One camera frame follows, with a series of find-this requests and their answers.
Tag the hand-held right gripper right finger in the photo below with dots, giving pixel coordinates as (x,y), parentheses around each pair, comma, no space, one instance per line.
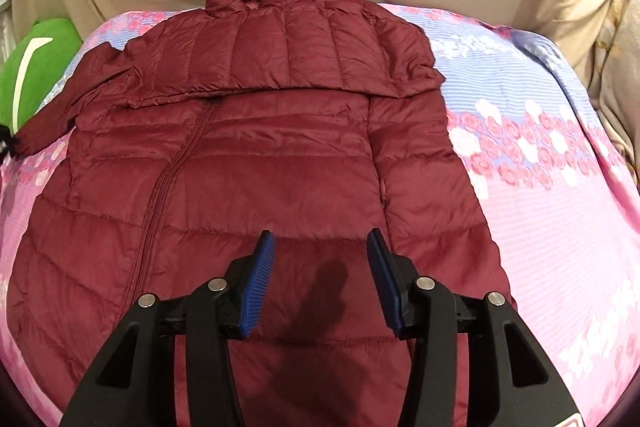
(385,287)

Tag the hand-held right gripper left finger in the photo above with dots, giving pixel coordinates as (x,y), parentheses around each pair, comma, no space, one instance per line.
(257,287)

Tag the maroon puffer jacket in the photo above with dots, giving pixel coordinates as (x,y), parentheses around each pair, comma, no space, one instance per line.
(250,157)

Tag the pink floral blanket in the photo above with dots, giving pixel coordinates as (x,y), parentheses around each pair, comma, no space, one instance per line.
(550,232)

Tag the small black object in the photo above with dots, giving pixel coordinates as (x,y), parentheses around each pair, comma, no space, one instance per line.
(6,139)

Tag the green pillow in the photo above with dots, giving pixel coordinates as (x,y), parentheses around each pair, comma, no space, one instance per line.
(55,52)

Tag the patterned beige cloth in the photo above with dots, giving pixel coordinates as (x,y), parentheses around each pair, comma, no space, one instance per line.
(617,72)

